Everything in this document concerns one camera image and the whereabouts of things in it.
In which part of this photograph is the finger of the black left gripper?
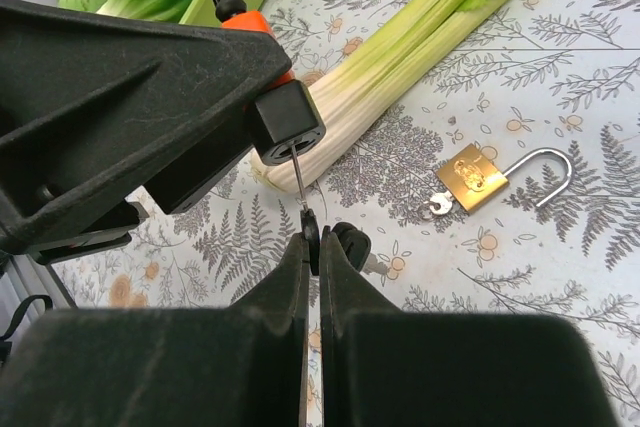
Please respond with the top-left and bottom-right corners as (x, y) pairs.
(29, 96), (249, 264)
(1, 0), (291, 255)

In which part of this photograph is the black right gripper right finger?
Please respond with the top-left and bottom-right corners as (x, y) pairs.
(318, 225), (617, 426)

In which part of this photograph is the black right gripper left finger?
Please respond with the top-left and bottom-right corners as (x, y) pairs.
(1, 235), (309, 426)

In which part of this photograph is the orange black padlock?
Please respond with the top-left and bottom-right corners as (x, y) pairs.
(212, 0), (326, 172)

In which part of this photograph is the brass padlock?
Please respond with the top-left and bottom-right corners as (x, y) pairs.
(420, 144), (575, 221)

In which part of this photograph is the floral table mat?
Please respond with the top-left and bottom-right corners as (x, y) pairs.
(54, 0), (639, 426)

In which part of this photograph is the celery stalk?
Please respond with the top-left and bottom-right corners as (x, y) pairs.
(250, 0), (509, 193)

